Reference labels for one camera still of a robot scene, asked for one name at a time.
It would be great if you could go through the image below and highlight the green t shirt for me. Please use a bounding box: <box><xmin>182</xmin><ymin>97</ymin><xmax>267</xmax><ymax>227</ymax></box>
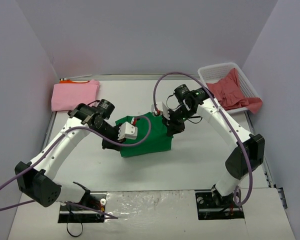
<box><xmin>120</xmin><ymin>112</ymin><xmax>173</xmax><ymax>158</ymax></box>

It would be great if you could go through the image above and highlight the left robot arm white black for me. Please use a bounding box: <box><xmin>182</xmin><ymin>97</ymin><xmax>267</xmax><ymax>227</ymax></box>
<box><xmin>14</xmin><ymin>99</ymin><xmax>122</xmax><ymax>209</ymax></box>

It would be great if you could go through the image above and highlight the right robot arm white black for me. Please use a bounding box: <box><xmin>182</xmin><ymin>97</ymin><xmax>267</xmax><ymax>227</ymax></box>
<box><xmin>152</xmin><ymin>84</ymin><xmax>265</xmax><ymax>207</ymax></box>

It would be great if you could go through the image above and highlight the folded pink t shirt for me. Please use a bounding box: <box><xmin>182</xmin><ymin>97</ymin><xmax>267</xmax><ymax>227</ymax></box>
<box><xmin>51</xmin><ymin>79</ymin><xmax>100</xmax><ymax>112</ymax></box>

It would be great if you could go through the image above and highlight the white plastic basket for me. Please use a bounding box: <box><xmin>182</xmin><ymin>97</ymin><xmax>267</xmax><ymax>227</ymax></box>
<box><xmin>198</xmin><ymin>62</ymin><xmax>261</xmax><ymax>114</ymax></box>

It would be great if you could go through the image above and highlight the red t shirt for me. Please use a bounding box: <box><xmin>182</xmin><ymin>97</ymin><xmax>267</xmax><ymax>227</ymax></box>
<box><xmin>207</xmin><ymin>68</ymin><xmax>263</xmax><ymax>114</ymax></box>

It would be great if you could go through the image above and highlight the folded orange t shirt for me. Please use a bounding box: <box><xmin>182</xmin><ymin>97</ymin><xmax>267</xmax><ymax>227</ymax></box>
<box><xmin>59</xmin><ymin>78</ymin><xmax>90</xmax><ymax>84</ymax></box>

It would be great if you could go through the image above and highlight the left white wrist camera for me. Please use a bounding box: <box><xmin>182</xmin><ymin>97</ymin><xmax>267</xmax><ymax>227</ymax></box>
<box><xmin>117</xmin><ymin>122</ymin><xmax>138</xmax><ymax>141</ymax></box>

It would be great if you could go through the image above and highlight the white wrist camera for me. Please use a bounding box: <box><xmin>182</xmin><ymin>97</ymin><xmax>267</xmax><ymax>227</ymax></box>
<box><xmin>151</xmin><ymin>101</ymin><xmax>171</xmax><ymax>121</ymax></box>
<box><xmin>117</xmin><ymin>122</ymin><xmax>138</xmax><ymax>141</ymax></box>

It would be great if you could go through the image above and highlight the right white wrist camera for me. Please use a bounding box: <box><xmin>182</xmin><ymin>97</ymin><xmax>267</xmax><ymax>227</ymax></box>
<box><xmin>151</xmin><ymin>101</ymin><xmax>171</xmax><ymax>121</ymax></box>

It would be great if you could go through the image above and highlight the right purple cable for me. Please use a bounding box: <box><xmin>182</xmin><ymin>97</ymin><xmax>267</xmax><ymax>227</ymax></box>
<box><xmin>152</xmin><ymin>71</ymin><xmax>254</xmax><ymax>208</ymax></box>

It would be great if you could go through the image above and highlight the purple cable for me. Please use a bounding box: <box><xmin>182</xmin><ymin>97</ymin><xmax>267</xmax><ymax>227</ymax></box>
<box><xmin>0</xmin><ymin>115</ymin><xmax>152</xmax><ymax>221</ymax></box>
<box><xmin>152</xmin><ymin>71</ymin><xmax>254</xmax><ymax>208</ymax></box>

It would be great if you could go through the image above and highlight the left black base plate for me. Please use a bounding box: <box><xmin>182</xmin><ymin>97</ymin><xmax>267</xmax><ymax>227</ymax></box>
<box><xmin>57</xmin><ymin>192</ymin><xmax>107</xmax><ymax>224</ymax></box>

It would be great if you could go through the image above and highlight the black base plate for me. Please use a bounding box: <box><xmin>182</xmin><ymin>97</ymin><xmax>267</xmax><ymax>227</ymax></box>
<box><xmin>194</xmin><ymin>190</ymin><xmax>245</xmax><ymax>221</ymax></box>
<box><xmin>57</xmin><ymin>192</ymin><xmax>107</xmax><ymax>224</ymax></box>

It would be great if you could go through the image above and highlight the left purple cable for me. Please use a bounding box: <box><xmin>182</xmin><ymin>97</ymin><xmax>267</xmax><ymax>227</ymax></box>
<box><xmin>0</xmin><ymin>115</ymin><xmax>152</xmax><ymax>221</ymax></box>

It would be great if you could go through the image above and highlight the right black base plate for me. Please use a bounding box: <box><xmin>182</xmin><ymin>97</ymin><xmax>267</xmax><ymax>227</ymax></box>
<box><xmin>194</xmin><ymin>190</ymin><xmax>245</xmax><ymax>221</ymax></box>

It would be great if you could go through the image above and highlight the thin black cable loop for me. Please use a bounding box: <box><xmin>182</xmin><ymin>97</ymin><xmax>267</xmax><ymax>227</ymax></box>
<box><xmin>65</xmin><ymin>221</ymin><xmax>84</xmax><ymax>238</ymax></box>

